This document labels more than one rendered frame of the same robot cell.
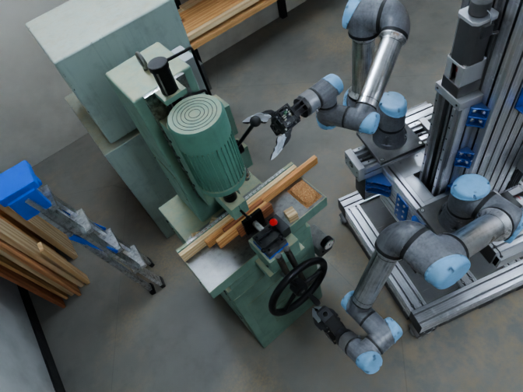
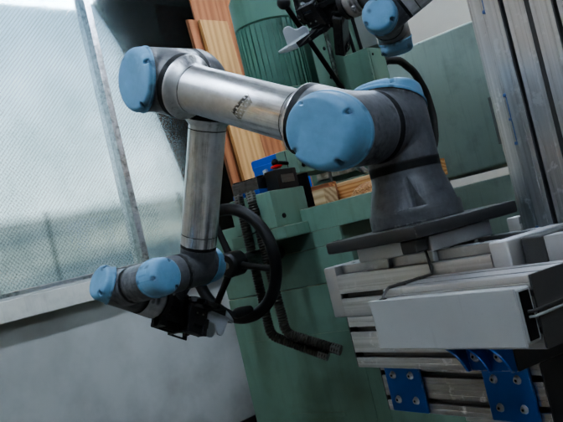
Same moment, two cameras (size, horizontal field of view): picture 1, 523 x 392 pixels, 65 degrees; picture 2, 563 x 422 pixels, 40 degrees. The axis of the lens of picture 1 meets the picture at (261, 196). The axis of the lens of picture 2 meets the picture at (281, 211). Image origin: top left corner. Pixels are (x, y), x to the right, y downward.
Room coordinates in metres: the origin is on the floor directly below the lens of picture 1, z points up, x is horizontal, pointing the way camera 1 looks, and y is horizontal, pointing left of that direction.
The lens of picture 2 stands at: (-0.04, -1.74, 0.85)
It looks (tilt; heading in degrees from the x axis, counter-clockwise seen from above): 2 degrees up; 64
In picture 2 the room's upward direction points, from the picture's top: 13 degrees counter-clockwise
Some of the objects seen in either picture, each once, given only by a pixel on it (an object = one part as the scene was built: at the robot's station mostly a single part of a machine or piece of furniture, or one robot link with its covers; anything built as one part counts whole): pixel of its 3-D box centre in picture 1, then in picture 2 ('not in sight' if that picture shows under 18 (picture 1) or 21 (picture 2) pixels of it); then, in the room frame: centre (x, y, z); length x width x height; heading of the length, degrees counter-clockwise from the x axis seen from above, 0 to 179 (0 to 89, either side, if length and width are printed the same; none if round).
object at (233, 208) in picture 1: (230, 201); (303, 163); (0.97, 0.12, 1.03); 0.14 x 0.07 x 0.09; 24
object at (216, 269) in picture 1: (262, 237); (295, 223); (0.86, 0.05, 0.87); 0.61 x 0.30 x 0.06; 114
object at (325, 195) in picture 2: (291, 215); (325, 196); (0.89, -0.09, 0.92); 0.04 x 0.04 x 0.04; 15
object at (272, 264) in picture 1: (274, 245); (270, 211); (0.79, 0.01, 0.91); 0.15 x 0.14 x 0.09; 114
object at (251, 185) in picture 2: (272, 236); (264, 182); (0.79, 0.00, 0.99); 0.13 x 0.11 x 0.06; 114
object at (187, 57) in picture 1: (187, 72); (372, 22); (1.30, 0.11, 1.40); 0.10 x 0.06 x 0.16; 24
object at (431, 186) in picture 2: (461, 211); (410, 192); (0.70, -0.70, 0.87); 0.15 x 0.15 x 0.10
